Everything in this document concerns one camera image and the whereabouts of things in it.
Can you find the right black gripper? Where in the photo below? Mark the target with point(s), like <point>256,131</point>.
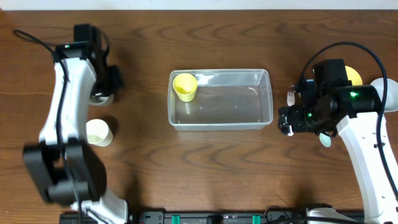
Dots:
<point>285,119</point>

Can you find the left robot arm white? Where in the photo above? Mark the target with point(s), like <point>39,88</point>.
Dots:
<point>64,168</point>

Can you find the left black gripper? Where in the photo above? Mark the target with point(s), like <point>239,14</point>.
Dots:
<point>104,90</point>

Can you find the white plastic bowl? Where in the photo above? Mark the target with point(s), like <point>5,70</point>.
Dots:
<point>391,100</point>

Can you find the yellow plastic bowl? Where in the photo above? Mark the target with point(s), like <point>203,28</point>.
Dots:
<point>353,76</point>

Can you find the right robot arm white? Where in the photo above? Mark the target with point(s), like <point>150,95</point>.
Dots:
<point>352,112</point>

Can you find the cream plastic cup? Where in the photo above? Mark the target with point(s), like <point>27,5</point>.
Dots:
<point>98,133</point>

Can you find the pale green plastic spoon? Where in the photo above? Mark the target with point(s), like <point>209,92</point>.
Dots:
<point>325,140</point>

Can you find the yellow plastic cup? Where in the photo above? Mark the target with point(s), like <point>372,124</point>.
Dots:
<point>185,86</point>

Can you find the clear plastic container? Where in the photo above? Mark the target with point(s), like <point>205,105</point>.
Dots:
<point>226,99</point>

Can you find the white plastic fork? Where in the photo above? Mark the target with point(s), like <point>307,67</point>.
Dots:
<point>290,98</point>

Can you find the grey plastic cup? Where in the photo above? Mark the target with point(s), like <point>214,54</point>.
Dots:
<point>101,100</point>

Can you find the black mounting rail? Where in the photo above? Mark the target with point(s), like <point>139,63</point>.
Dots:
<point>209,218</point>

